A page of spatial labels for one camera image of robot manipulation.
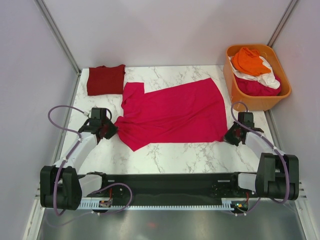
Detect magenta t-shirt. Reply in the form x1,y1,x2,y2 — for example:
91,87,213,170
115,78,228,151
234,75,282,97

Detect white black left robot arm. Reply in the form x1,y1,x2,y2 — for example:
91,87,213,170
40,107,118,216

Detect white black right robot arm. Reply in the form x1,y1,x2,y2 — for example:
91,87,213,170
223,111,300,203

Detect folded dark red t-shirt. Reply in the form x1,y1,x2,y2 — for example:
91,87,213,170
86,64,126,96

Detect magenta t-shirt in basket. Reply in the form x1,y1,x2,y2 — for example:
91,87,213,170
234,75,282,97

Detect orange plastic laundry basket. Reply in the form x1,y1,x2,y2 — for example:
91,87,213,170
223,44,292,111

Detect white t-shirt in basket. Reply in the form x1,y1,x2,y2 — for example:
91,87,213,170
231,56,281,89

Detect orange t-shirt in basket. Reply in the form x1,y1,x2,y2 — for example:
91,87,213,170
230,47,271,77

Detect white slotted cable duct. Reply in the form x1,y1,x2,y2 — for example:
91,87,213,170
78,197,249,211

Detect aluminium frame rail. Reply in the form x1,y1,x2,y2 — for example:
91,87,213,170
39,173,299,205

